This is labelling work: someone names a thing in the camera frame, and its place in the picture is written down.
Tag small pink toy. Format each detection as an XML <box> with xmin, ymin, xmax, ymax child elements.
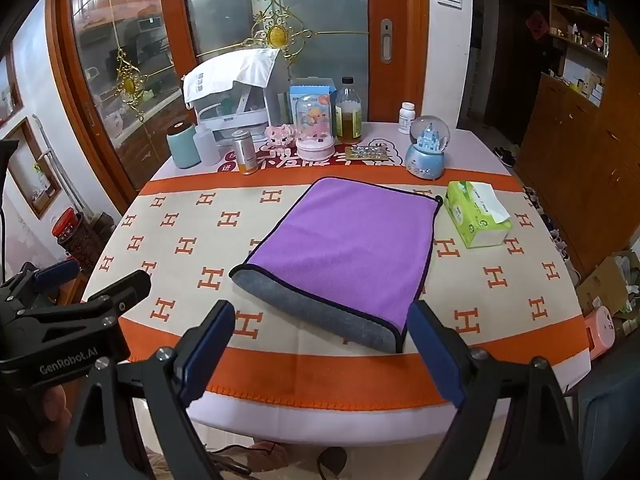
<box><xmin>265</xmin><ymin>123</ymin><xmax>297</xmax><ymax>147</ymax></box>

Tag green tissue pack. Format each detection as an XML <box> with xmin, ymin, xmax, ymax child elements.
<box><xmin>444</xmin><ymin>180</ymin><xmax>514</xmax><ymax>250</ymax></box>

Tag blue castle snow globe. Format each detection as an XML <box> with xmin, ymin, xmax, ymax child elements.
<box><xmin>404</xmin><ymin>115</ymin><xmax>451</xmax><ymax>180</ymax></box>

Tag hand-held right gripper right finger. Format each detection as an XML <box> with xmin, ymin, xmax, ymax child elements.
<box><xmin>406</xmin><ymin>300</ymin><xmax>586</xmax><ymax>480</ymax></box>

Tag pill blister pack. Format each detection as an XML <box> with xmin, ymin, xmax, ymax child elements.
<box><xmin>345</xmin><ymin>145</ymin><xmax>392</xmax><ymax>164</ymax></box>

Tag dark carved stand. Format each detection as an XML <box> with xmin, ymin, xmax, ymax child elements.
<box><xmin>56</xmin><ymin>212</ymin><xmax>117</xmax><ymax>277</ymax></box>

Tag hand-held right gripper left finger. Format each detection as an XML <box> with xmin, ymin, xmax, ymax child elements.
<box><xmin>59</xmin><ymin>300</ymin><xmax>236</xmax><ymax>480</ymax></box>

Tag purple towel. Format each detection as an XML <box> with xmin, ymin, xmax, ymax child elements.
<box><xmin>229</xmin><ymin>176</ymin><xmax>445</xmax><ymax>355</ymax></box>

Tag orange labelled can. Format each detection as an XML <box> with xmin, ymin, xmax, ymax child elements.
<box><xmin>231</xmin><ymin>130</ymin><xmax>258</xmax><ymax>176</ymax></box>

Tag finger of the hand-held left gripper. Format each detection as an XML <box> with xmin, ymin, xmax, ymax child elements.
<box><xmin>20</xmin><ymin>258</ymin><xmax>82</xmax><ymax>293</ymax></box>
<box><xmin>82</xmin><ymin>270</ymin><xmax>152</xmax><ymax>313</ymax></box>

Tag silver door handle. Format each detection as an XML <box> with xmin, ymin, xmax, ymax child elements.
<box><xmin>380</xmin><ymin>18</ymin><xmax>394</xmax><ymax>65</ymax></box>

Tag pink plastic stool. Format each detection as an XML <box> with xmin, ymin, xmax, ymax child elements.
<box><xmin>581</xmin><ymin>305</ymin><xmax>615</xmax><ymax>361</ymax></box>

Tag white pill bottle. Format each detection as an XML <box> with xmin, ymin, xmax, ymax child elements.
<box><xmin>398</xmin><ymin>102</ymin><xmax>417</xmax><ymax>136</ymax></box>

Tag cardboard box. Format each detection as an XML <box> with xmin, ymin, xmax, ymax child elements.
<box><xmin>574</xmin><ymin>250</ymin><xmax>640</xmax><ymax>323</ymax></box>

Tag white squeeze bottle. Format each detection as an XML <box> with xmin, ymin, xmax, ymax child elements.
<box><xmin>192</xmin><ymin>122</ymin><xmax>222</xmax><ymax>167</ymax></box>

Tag wooden cabinet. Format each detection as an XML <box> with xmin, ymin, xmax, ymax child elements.
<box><xmin>515</xmin><ymin>0</ymin><xmax>640</xmax><ymax>283</ymax></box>

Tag light blue box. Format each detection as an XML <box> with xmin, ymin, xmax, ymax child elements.
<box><xmin>288</xmin><ymin>79</ymin><xmax>337</xmax><ymax>137</ymax></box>

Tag glass bottle with yellow liquid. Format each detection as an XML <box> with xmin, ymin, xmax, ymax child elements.
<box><xmin>334</xmin><ymin>77</ymin><xmax>364</xmax><ymax>144</ymax></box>

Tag wooden framed wall mirror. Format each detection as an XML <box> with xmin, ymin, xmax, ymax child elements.
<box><xmin>4</xmin><ymin>116</ymin><xmax>64</xmax><ymax>219</ymax></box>

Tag pink snow globe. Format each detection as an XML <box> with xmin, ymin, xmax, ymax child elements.
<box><xmin>294</xmin><ymin>94</ymin><xmax>336</xmax><ymax>162</ymax></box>

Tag orange patterned tablecloth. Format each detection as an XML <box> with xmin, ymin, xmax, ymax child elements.
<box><xmin>80</xmin><ymin>120</ymin><xmax>592</xmax><ymax>447</ymax></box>

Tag white countertop appliance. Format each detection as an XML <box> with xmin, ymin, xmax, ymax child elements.
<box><xmin>192</xmin><ymin>76</ymin><xmax>292</xmax><ymax>144</ymax></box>

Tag gold door ornament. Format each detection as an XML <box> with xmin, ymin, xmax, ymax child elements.
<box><xmin>102</xmin><ymin>0</ymin><xmax>152</xmax><ymax>123</ymax></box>
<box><xmin>244</xmin><ymin>0</ymin><xmax>317</xmax><ymax>69</ymax></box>

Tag teal cup with dark lid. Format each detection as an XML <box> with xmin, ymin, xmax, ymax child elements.
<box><xmin>166</xmin><ymin>122</ymin><xmax>202</xmax><ymax>170</ymax></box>

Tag dark shoes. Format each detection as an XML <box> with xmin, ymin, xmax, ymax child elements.
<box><xmin>492</xmin><ymin>145</ymin><xmax>519</xmax><ymax>168</ymax></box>

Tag red lidded jar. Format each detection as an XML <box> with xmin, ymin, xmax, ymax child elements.
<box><xmin>52</xmin><ymin>207</ymin><xmax>86</xmax><ymax>242</ymax></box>

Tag person's left hand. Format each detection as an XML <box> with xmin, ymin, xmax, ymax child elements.
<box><xmin>19</xmin><ymin>384</ymin><xmax>74</xmax><ymax>457</ymax></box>

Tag white cloth cover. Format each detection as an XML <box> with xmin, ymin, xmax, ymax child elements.
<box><xmin>181</xmin><ymin>48</ymin><xmax>281</xmax><ymax>110</ymax></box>

